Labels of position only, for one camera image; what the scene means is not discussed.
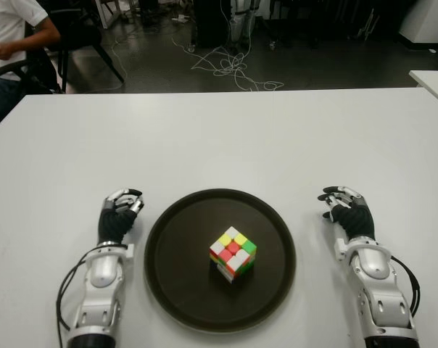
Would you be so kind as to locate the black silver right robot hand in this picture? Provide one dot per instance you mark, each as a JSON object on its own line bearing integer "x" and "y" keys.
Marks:
{"x": 356, "y": 217}

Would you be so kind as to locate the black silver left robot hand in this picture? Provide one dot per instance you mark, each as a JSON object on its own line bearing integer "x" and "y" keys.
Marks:
{"x": 114, "y": 224}

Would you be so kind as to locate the multicoloured Rubik's cube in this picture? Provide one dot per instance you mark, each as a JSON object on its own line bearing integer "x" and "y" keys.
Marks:
{"x": 233, "y": 253}

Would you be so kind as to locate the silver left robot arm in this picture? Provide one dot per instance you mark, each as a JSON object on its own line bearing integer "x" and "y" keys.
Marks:
{"x": 99, "y": 286}

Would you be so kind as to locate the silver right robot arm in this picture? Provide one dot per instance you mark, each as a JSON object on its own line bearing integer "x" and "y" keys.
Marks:
{"x": 378, "y": 286}

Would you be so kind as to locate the round dark brown plate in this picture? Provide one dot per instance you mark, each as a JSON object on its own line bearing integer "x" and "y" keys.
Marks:
{"x": 179, "y": 261}

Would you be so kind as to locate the white side table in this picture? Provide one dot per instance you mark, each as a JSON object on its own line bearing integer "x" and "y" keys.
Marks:
{"x": 434, "y": 83}

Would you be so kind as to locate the black office chair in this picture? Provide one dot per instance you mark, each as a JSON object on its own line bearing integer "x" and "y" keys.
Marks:
{"x": 37, "y": 69}

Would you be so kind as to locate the black chair with splayed legs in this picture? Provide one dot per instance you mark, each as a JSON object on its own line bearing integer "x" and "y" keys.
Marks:
{"x": 81, "y": 32}

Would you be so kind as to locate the white cabinet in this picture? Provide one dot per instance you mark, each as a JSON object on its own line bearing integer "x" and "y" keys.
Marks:
{"x": 429, "y": 21}

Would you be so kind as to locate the person in white shirt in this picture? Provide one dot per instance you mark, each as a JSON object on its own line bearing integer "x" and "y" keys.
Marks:
{"x": 8, "y": 36}

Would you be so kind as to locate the black box on floor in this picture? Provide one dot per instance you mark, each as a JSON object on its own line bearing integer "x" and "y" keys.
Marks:
{"x": 211, "y": 25}

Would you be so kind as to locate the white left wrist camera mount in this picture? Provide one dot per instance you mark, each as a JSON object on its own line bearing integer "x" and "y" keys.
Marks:
{"x": 130, "y": 252}

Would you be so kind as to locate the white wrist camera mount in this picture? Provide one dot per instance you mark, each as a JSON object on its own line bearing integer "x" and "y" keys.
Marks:
{"x": 339, "y": 250}
{"x": 130, "y": 252}

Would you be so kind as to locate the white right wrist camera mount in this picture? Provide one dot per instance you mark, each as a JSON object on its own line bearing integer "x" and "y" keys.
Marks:
{"x": 339, "y": 250}

